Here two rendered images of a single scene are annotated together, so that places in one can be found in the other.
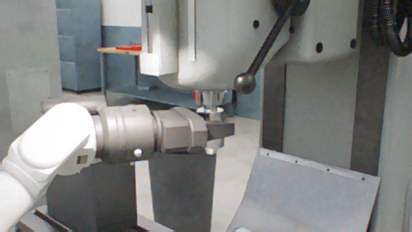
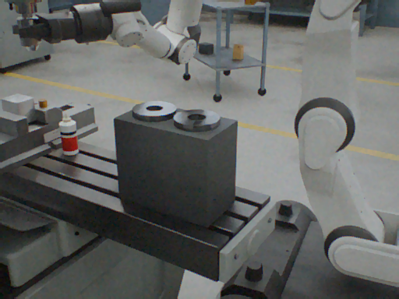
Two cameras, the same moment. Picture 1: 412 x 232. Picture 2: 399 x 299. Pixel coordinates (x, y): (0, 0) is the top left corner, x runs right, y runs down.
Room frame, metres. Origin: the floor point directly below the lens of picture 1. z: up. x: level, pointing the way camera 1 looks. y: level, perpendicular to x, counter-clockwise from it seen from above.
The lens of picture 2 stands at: (1.91, 0.15, 1.46)
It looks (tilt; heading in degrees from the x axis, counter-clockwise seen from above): 25 degrees down; 170
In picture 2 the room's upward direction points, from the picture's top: straight up
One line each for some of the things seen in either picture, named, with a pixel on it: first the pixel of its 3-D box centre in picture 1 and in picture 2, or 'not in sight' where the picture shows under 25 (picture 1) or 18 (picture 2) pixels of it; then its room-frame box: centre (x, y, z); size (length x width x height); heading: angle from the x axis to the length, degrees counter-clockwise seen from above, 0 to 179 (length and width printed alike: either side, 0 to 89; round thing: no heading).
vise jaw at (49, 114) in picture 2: not in sight; (37, 110); (0.61, -0.03, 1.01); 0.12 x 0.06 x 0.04; 47
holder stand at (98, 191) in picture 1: (88, 180); (176, 158); (0.99, 0.28, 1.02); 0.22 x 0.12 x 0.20; 48
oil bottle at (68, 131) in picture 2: not in sight; (68, 132); (0.69, 0.05, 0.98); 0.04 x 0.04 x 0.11
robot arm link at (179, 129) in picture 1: (157, 133); (68, 26); (0.67, 0.07, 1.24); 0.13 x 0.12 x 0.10; 22
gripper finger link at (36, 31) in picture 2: not in sight; (33, 32); (0.73, 0.00, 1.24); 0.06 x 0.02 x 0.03; 112
